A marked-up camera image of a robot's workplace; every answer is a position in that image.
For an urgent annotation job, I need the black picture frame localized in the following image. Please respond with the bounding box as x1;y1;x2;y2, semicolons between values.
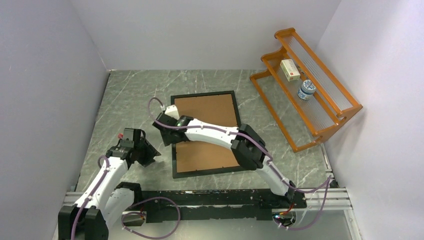
170;90;244;179

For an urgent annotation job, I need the brown backing board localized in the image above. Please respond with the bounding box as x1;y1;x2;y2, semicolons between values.
174;93;239;174

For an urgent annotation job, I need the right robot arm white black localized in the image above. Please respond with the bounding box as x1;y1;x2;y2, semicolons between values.
152;112;295;208

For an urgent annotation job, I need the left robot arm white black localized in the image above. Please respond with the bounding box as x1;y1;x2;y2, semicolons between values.
58;128;160;240

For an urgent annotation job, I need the white red carton box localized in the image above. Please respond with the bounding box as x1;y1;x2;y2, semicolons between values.
280;58;301;82

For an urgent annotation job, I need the orange wooden rack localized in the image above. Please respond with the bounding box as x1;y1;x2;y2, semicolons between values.
250;28;363;153

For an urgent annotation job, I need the blue white ceramic jar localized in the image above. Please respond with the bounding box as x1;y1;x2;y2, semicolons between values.
297;79;317;100

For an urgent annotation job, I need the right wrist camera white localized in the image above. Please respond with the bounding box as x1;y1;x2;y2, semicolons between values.
160;104;180;120

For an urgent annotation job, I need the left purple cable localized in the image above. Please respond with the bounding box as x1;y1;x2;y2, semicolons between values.
70;154;181;240

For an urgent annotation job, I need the purple cable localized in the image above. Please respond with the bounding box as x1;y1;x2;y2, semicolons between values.
147;96;334;232
70;154;181;240

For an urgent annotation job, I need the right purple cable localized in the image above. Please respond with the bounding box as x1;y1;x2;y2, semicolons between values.
147;96;334;232

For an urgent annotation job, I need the aluminium rail profile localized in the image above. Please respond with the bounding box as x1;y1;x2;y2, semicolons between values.
60;187;353;215

